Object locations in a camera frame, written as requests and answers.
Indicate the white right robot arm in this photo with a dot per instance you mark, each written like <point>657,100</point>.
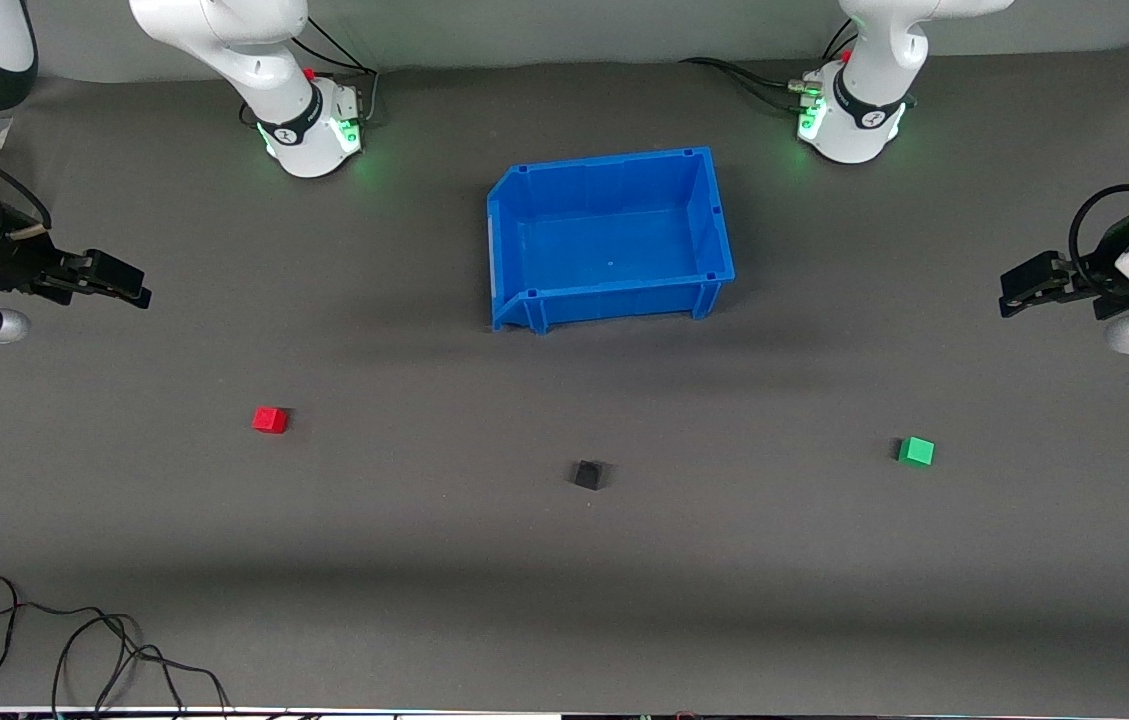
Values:
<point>254,60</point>

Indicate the small red cube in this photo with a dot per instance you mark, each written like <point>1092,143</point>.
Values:
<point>270,420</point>

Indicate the blue plastic storage bin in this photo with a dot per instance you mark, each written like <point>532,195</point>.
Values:
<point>614,250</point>

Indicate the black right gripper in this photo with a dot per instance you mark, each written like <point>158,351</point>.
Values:
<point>12,263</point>

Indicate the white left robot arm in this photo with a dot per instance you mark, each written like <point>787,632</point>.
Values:
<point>874,60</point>

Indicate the small green cube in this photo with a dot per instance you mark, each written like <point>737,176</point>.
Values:
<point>917,452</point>

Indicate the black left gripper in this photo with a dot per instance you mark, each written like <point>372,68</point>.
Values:
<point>1090,277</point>

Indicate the small black cube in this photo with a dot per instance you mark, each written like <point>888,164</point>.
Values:
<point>587,476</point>

